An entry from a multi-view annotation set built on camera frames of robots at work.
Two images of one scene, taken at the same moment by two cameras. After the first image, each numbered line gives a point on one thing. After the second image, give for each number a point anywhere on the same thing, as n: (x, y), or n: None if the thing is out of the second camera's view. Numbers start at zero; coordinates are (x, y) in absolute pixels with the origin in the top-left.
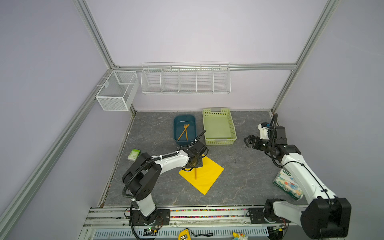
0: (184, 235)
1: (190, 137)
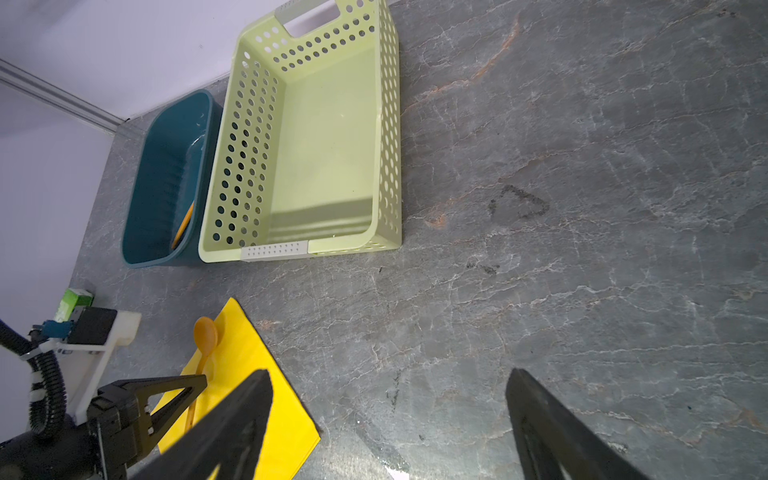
0: None
1: (170, 179)
